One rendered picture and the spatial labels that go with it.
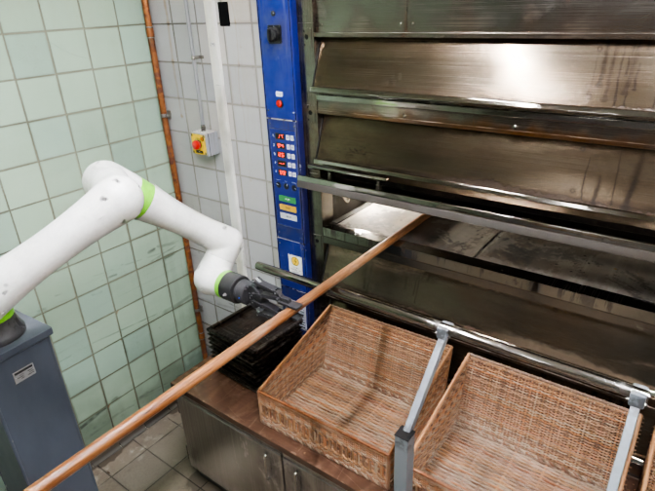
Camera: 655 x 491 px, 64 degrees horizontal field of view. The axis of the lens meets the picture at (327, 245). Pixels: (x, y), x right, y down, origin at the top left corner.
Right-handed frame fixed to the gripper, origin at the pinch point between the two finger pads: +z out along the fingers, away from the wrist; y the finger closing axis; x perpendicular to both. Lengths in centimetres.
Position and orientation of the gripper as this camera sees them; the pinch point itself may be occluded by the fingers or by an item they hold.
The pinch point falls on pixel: (290, 309)
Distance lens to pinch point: 154.7
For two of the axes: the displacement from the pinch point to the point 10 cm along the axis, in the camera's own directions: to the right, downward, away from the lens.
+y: 0.4, 9.0, 4.3
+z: 8.0, 2.3, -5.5
